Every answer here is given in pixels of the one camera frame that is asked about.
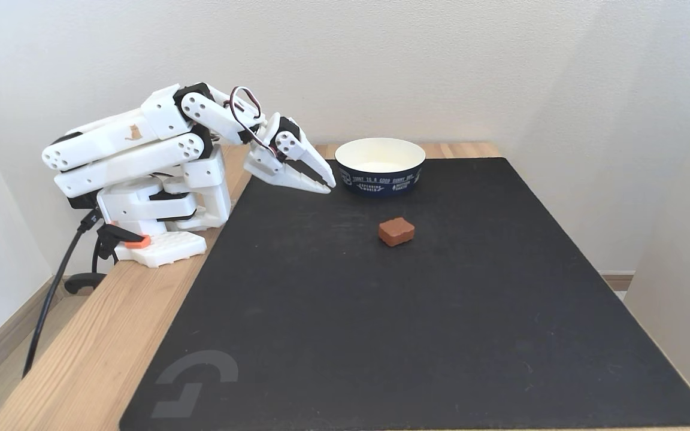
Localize brown toy block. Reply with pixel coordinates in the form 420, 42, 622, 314
379, 217, 416, 247

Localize navy and white paper bowl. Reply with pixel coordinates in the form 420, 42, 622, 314
335, 138, 426, 198

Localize black clamp with orange pad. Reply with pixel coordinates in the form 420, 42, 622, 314
65, 223, 152, 295

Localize black desk mat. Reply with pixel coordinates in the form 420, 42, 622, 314
119, 157, 690, 430

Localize red and black gripper wire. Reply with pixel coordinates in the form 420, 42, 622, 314
229, 87, 277, 157

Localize thick black power cable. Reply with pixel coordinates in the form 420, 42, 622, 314
22, 207, 102, 378

